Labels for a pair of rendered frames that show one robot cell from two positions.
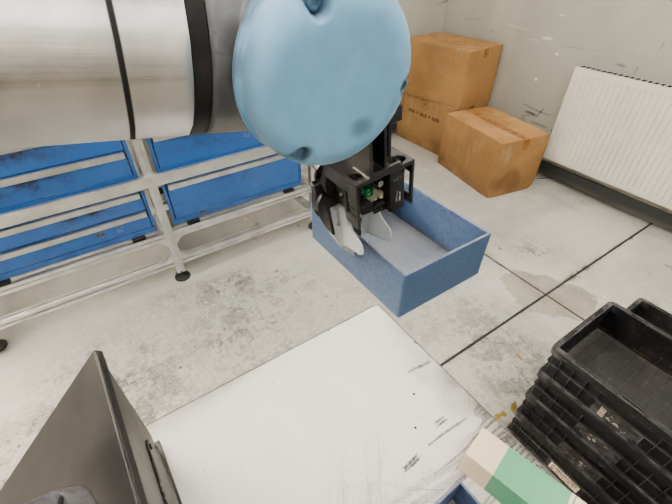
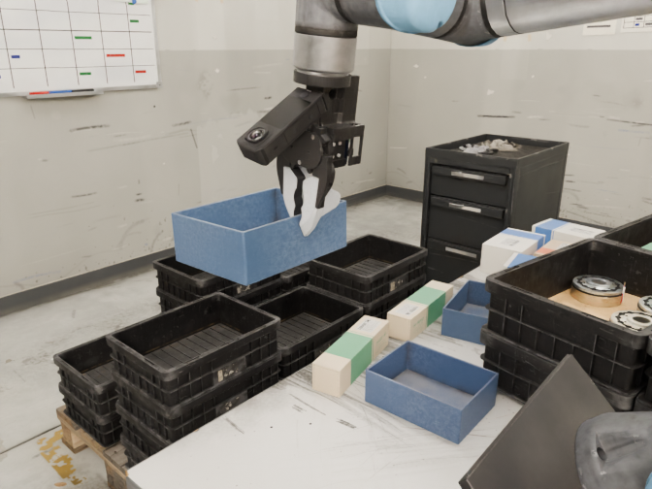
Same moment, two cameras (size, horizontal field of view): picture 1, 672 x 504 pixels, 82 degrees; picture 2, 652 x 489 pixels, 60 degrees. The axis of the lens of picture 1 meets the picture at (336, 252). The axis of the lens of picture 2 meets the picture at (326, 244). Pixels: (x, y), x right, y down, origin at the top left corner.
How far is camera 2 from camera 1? 0.88 m
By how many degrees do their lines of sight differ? 88
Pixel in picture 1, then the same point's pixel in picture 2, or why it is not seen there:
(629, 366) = (165, 358)
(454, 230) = (253, 210)
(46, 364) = not seen: outside the picture
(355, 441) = (342, 464)
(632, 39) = not seen: outside the picture
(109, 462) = (548, 416)
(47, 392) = not seen: outside the picture
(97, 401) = (513, 452)
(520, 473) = (343, 348)
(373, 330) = (178, 470)
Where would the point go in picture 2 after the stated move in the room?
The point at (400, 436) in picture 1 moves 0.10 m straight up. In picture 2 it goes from (323, 433) to (323, 383)
